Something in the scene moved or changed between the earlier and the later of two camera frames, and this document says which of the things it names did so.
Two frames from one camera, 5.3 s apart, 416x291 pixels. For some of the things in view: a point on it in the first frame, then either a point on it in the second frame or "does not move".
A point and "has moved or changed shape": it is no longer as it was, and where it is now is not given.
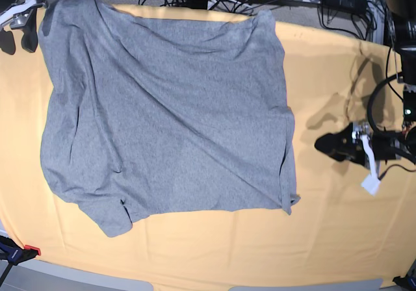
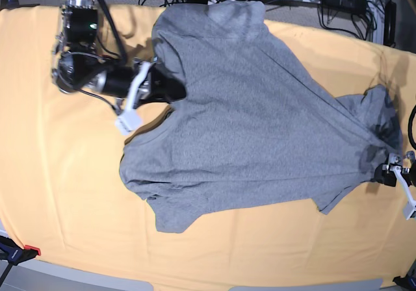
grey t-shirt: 143,112 has moved or changed shape
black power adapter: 344,0 does not move
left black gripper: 29,41 → 117,81
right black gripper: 385,145 → 385,173
